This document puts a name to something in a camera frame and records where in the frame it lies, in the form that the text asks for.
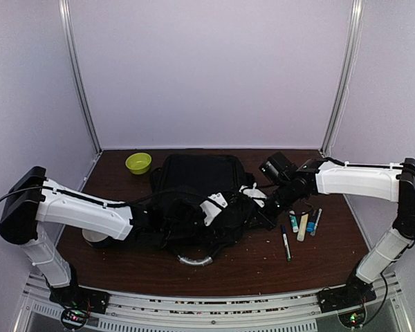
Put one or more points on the black white pen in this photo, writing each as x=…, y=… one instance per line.
x=317, y=219

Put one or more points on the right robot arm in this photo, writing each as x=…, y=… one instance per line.
x=394, y=182

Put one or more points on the aluminium frame post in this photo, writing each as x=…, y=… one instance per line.
x=342, y=91
x=67, y=25

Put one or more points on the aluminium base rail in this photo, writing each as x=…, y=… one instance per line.
x=293, y=311

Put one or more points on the left aluminium frame post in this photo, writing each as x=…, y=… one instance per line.
x=67, y=25

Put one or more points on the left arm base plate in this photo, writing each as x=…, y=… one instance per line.
x=84, y=299

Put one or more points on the right round circuit board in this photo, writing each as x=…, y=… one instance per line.
x=353, y=318

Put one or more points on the black student backpack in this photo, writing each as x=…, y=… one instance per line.
x=180, y=186

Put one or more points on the blue black marker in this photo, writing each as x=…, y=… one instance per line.
x=311, y=221

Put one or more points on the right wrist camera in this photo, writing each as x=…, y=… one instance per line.
x=254, y=193

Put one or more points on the cream yellow highlighter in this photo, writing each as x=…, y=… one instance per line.
x=302, y=227

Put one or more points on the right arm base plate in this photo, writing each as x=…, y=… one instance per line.
x=337, y=299

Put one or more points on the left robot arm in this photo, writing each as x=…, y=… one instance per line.
x=35, y=200

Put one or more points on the black green marker pen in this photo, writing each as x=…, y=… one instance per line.
x=285, y=241

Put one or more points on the left round circuit board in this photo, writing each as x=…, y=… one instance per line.
x=74, y=318

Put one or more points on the right aluminium frame post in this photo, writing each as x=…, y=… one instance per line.
x=342, y=91

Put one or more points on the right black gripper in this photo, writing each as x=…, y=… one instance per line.
x=266, y=220

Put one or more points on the green plastic bowl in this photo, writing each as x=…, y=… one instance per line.
x=138, y=163

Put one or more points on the round circuit board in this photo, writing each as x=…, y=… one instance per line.
x=353, y=318
x=74, y=318

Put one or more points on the white green glue stick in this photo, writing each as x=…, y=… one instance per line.
x=293, y=221

